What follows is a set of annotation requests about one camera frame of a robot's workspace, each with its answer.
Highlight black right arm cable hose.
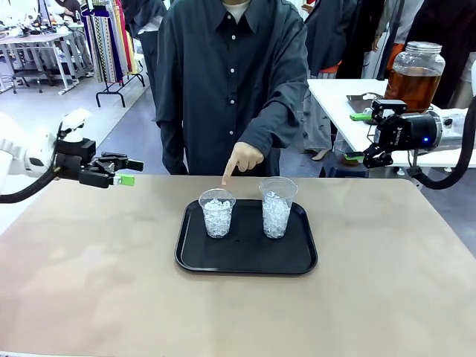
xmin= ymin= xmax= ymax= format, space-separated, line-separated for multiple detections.
xmin=407 ymin=106 xmax=476 ymax=191

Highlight person torso in dark shirt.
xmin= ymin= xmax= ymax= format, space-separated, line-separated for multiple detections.
xmin=154 ymin=0 xmax=310 ymax=176

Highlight short clear cup with ice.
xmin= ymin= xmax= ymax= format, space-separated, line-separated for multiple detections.
xmin=198 ymin=188 xmax=237 ymax=239

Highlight tall clear cup with ice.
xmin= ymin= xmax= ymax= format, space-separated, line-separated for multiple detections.
xmin=258 ymin=177 xmax=299 ymax=239

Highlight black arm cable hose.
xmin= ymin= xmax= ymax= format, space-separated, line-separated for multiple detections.
xmin=0 ymin=169 xmax=62 ymax=205
xmin=407 ymin=106 xmax=476 ymax=191

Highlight rack of hanging fabrics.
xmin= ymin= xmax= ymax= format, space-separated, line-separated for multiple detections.
xmin=80 ymin=0 xmax=147 ymax=109

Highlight right wrist camera unit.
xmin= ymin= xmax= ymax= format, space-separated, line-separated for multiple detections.
xmin=370 ymin=98 xmax=408 ymax=124

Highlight white side table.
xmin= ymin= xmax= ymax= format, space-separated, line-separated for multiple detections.
xmin=307 ymin=77 xmax=476 ymax=169

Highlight bystander in black coat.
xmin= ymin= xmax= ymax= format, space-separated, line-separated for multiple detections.
xmin=403 ymin=0 xmax=476 ymax=111

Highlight glass jar of amber tea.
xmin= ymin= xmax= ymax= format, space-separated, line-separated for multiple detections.
xmin=384 ymin=41 xmax=446 ymax=113

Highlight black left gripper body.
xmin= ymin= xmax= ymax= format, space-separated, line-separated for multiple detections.
xmin=54 ymin=138 xmax=117 ymax=189

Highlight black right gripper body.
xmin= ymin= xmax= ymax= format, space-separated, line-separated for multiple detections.
xmin=374 ymin=110 xmax=443 ymax=152

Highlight grey metal tray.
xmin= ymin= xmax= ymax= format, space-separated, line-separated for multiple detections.
xmin=346 ymin=93 xmax=388 ymax=113

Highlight white metal workbench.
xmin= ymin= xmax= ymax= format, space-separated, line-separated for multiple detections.
xmin=0 ymin=31 xmax=92 ymax=96

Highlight dark blue stool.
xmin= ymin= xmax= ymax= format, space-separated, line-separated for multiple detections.
xmin=321 ymin=165 xmax=373 ymax=179

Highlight person left hand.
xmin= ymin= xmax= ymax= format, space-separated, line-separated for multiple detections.
xmin=221 ymin=141 xmax=266 ymax=187

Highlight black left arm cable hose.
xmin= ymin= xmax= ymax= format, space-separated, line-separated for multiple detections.
xmin=0 ymin=169 xmax=62 ymax=205

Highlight bystander in dark jacket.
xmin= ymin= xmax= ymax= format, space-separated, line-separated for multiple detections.
xmin=303 ymin=0 xmax=370 ymax=161

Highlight person left forearm dark sleeve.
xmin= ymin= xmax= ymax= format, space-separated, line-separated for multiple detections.
xmin=237 ymin=80 xmax=310 ymax=159

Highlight left wrist camera unit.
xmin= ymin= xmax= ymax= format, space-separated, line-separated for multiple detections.
xmin=60 ymin=108 xmax=93 ymax=144

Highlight person right forearm dark sleeve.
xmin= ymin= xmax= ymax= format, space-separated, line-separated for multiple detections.
xmin=155 ymin=118 xmax=189 ymax=176

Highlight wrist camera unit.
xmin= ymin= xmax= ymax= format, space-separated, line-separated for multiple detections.
xmin=370 ymin=98 xmax=408 ymax=124
xmin=60 ymin=108 xmax=93 ymax=144

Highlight black plastic serving tray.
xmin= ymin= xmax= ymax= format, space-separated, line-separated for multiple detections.
xmin=173 ymin=199 xmax=319 ymax=276

